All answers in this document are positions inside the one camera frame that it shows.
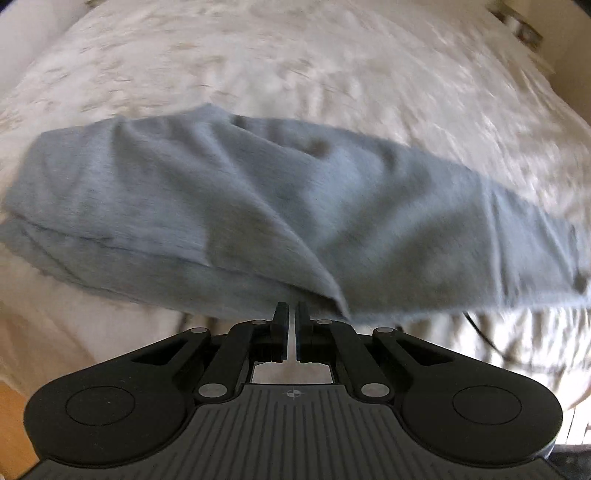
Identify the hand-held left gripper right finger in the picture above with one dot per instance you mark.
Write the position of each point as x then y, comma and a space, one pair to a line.
303, 323

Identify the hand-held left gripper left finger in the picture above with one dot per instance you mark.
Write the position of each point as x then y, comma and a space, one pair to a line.
280, 323

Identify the grey-blue pants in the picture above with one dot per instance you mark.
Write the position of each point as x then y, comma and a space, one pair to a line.
258, 207

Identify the white bed cover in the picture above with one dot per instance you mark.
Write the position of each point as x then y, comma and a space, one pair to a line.
323, 69

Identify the dark cloth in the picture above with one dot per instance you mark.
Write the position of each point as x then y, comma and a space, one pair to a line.
572, 461

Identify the white pillow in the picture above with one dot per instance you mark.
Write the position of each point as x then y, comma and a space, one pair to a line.
23, 32

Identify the brown furniture frame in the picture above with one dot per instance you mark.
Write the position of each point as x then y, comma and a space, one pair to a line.
517, 23

